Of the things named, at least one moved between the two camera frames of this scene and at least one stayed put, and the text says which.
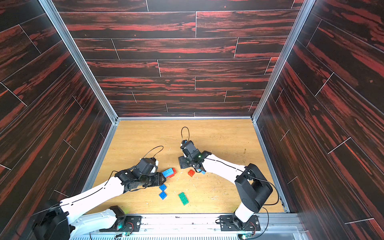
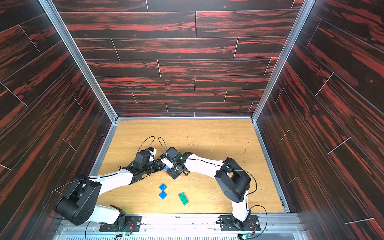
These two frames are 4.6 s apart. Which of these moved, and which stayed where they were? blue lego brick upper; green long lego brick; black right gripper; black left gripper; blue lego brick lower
Moved: black left gripper; black right gripper
Stayed: blue lego brick upper; blue lego brick lower; green long lego brick
